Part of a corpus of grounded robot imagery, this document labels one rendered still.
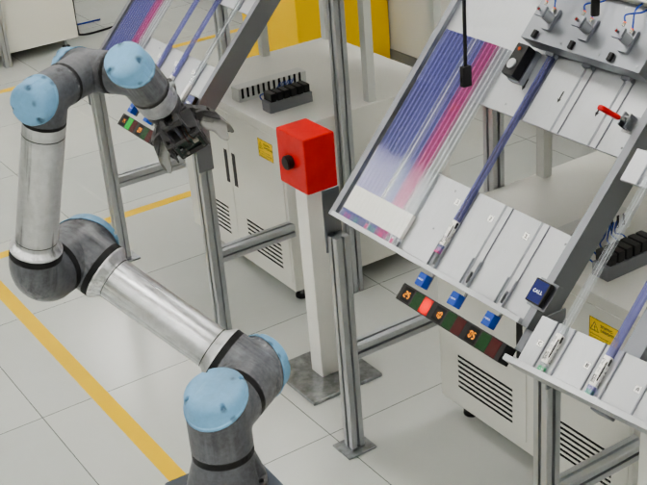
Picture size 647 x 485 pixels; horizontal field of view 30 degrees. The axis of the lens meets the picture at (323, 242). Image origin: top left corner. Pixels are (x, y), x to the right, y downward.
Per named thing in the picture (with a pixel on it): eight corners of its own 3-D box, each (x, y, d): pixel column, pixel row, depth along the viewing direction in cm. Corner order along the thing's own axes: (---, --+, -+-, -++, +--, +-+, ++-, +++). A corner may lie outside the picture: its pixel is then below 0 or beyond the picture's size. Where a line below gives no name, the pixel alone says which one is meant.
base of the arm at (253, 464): (210, 525, 217) (203, 481, 212) (174, 483, 228) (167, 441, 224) (283, 493, 223) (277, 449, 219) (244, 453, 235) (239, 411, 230)
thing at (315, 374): (314, 406, 344) (290, 153, 308) (271, 370, 362) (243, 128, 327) (382, 375, 355) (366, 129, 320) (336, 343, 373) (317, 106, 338)
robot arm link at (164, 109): (124, 87, 215) (164, 63, 215) (136, 100, 219) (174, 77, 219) (138, 116, 211) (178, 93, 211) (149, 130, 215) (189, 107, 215)
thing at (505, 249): (532, 324, 240) (524, 319, 238) (345, 216, 290) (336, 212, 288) (581, 242, 240) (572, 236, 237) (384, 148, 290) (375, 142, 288)
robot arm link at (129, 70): (107, 35, 207) (149, 38, 203) (135, 69, 216) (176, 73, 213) (90, 74, 204) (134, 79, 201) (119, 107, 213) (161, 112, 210)
